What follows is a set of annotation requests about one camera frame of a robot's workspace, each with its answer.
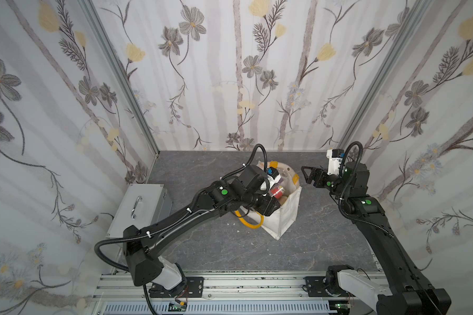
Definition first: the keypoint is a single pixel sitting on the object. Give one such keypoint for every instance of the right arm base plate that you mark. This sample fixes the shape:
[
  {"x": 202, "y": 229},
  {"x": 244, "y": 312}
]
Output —
[{"x": 321, "y": 286}]

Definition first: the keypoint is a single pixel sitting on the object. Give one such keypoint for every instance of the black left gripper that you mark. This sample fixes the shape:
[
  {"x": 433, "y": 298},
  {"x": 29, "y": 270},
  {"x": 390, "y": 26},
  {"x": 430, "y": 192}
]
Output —
[{"x": 269, "y": 204}]

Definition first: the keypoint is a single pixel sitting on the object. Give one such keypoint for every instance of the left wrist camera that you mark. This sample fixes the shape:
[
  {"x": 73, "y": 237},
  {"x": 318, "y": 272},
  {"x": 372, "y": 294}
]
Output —
[{"x": 274, "y": 175}]

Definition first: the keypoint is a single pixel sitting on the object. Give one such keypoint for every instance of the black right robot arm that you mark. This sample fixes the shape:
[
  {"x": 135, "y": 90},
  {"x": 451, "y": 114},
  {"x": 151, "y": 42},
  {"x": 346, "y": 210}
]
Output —
[{"x": 408, "y": 290}]

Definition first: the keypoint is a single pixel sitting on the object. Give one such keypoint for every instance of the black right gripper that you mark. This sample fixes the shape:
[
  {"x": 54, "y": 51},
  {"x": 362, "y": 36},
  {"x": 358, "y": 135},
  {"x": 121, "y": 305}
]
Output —
[{"x": 318, "y": 178}]

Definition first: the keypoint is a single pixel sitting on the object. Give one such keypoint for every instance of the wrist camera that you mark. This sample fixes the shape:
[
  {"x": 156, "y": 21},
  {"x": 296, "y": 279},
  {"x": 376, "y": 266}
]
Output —
[
  {"x": 274, "y": 175},
  {"x": 335, "y": 157}
]

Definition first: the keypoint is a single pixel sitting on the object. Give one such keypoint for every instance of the silver aluminium case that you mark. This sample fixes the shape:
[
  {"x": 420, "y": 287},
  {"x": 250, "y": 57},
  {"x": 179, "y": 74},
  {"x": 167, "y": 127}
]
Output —
[{"x": 142, "y": 205}]

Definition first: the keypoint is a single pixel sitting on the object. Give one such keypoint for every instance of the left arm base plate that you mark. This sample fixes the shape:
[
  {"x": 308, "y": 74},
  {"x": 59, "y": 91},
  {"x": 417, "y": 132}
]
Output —
[{"x": 191, "y": 287}]

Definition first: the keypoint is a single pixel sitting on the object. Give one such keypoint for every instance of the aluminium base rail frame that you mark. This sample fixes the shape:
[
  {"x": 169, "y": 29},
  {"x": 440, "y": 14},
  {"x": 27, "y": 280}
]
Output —
[{"x": 226, "y": 293}]

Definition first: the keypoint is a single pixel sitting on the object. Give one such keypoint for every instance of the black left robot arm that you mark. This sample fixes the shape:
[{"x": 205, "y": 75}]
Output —
[{"x": 139, "y": 250}]

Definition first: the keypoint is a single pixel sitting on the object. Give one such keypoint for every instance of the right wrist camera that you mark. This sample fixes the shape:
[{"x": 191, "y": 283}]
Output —
[{"x": 335, "y": 157}]

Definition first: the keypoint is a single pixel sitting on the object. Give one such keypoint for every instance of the white canvas tote bag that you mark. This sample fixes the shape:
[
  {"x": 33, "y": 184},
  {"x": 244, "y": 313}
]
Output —
[{"x": 280, "y": 221}]

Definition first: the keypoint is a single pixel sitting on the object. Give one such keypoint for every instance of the red jar in bag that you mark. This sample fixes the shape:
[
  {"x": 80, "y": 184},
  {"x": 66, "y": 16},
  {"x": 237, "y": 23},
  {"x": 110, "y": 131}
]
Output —
[{"x": 277, "y": 192}]

